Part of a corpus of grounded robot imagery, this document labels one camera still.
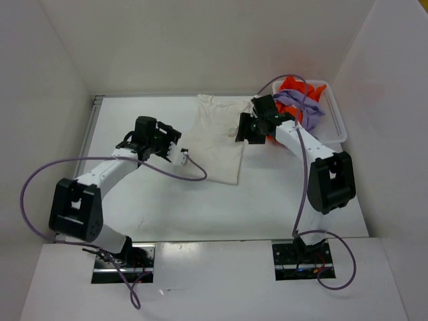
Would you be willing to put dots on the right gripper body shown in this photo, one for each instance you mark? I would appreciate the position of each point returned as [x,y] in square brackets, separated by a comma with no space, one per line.
[256,122]

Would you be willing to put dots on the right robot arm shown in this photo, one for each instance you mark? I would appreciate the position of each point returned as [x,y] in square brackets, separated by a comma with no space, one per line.
[328,175]

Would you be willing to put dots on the purple t shirt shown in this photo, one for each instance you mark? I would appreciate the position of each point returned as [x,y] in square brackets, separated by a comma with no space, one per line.
[311,111]

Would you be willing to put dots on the white t shirt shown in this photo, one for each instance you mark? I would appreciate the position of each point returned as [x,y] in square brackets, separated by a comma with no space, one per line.
[211,139]

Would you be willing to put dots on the white plastic basket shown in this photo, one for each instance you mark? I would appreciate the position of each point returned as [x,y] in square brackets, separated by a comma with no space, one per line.
[331,129]

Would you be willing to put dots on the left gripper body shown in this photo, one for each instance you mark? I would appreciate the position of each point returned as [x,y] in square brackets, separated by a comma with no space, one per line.
[160,144]

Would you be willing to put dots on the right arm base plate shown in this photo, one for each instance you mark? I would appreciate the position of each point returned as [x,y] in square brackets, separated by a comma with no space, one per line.
[293,262]

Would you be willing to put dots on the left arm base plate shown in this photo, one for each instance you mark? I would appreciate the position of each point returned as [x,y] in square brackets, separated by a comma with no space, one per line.
[140,269]

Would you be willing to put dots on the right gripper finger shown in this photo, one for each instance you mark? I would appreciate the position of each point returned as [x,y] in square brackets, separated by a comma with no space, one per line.
[256,138]
[243,127]

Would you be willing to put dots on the orange t shirt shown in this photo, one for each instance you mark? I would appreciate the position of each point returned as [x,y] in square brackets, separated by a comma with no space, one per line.
[308,91]

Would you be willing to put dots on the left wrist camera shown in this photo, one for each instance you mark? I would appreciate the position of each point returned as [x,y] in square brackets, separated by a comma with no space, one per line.
[177,155]

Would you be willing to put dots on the aluminium table edge rail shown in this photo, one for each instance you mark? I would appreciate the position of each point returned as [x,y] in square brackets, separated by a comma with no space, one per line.
[90,128]

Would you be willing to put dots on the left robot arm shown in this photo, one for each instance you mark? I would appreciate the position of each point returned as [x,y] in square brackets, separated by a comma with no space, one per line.
[76,210]

